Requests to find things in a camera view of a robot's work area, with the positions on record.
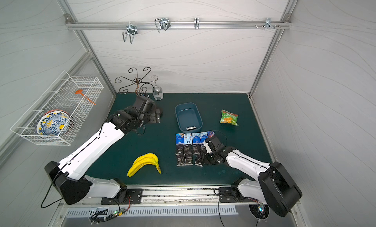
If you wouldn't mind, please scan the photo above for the red blue tissue pack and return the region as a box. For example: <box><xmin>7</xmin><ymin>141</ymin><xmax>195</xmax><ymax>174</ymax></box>
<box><xmin>207</xmin><ymin>131</ymin><xmax>215</xmax><ymax>138</ymax></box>

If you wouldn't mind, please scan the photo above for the light blue tissue pack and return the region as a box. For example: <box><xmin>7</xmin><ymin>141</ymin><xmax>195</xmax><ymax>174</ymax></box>
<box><xmin>192</xmin><ymin>133</ymin><xmax>201</xmax><ymax>145</ymax></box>
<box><xmin>200</xmin><ymin>132</ymin><xmax>208</xmax><ymax>144</ymax></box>

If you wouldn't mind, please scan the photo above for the white blue tissue pack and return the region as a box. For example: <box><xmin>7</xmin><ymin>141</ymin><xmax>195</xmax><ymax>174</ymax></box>
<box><xmin>184</xmin><ymin>133</ymin><xmax>193</xmax><ymax>145</ymax></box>

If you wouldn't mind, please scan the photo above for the dark blue tissue pack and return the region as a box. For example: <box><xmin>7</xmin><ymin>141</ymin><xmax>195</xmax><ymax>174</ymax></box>
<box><xmin>176</xmin><ymin>133</ymin><xmax>185</xmax><ymax>145</ymax></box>

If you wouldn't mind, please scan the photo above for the teal storage box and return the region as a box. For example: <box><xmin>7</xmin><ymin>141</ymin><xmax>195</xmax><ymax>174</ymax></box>
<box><xmin>175</xmin><ymin>103</ymin><xmax>203</xmax><ymax>133</ymax></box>

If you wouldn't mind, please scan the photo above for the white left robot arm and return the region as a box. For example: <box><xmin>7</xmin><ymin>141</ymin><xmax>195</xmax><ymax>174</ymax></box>
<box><xmin>45</xmin><ymin>96</ymin><xmax>162</xmax><ymax>205</ymax></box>

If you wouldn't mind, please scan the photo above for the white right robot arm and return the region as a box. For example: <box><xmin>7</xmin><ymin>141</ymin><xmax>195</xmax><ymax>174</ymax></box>
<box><xmin>203</xmin><ymin>149</ymin><xmax>303</xmax><ymax>217</ymax></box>

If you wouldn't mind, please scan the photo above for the copper glass rack stand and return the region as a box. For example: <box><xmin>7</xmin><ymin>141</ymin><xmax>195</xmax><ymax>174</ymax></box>
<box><xmin>114</xmin><ymin>67</ymin><xmax>156</xmax><ymax>102</ymax></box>

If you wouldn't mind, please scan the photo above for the green snack bag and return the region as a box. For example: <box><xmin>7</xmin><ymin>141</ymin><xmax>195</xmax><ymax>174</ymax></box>
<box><xmin>220</xmin><ymin>109</ymin><xmax>239</xmax><ymax>126</ymax></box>

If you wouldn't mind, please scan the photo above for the yellow banana bunch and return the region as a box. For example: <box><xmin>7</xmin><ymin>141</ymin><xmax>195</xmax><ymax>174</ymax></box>
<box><xmin>127</xmin><ymin>153</ymin><xmax>162</xmax><ymax>178</ymax></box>

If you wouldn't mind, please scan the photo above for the orange spatula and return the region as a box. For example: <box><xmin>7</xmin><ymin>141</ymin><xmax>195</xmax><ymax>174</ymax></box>
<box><xmin>75</xmin><ymin>89</ymin><xmax>96</xmax><ymax>105</ymax></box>

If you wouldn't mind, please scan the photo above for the metal hook left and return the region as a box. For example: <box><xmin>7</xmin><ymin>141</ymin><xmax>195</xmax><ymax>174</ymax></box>
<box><xmin>122</xmin><ymin>23</ymin><xmax>138</xmax><ymax>44</ymax></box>

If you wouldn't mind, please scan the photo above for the blue yellow patterned plate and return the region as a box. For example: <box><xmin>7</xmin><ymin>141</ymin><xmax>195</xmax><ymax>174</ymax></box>
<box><xmin>36</xmin><ymin>110</ymin><xmax>71</xmax><ymax>136</ymax></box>

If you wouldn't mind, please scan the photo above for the metal hook middle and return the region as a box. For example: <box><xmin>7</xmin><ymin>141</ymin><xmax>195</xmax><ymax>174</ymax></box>
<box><xmin>154</xmin><ymin>18</ymin><xmax>171</xmax><ymax>33</ymax></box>

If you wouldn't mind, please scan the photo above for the metal hook small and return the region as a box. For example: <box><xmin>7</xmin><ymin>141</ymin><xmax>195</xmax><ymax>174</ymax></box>
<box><xmin>194</xmin><ymin>18</ymin><xmax>200</xmax><ymax>30</ymax></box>

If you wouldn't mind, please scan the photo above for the metal hook right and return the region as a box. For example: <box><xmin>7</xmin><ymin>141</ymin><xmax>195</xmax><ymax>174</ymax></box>
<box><xmin>255</xmin><ymin>18</ymin><xmax>280</xmax><ymax>30</ymax></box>

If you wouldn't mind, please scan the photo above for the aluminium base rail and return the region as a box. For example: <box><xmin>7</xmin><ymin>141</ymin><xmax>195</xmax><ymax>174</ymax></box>
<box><xmin>101</xmin><ymin>184</ymin><xmax>300</xmax><ymax>205</ymax></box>

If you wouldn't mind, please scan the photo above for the white wire basket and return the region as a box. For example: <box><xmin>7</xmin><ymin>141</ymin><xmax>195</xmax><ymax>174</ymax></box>
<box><xmin>10</xmin><ymin>71</ymin><xmax>103</xmax><ymax>146</ymax></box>

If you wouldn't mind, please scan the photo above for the aluminium top rail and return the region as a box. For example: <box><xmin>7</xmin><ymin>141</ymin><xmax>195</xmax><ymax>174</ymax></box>
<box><xmin>66</xmin><ymin>19</ymin><xmax>292</xmax><ymax>31</ymax></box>

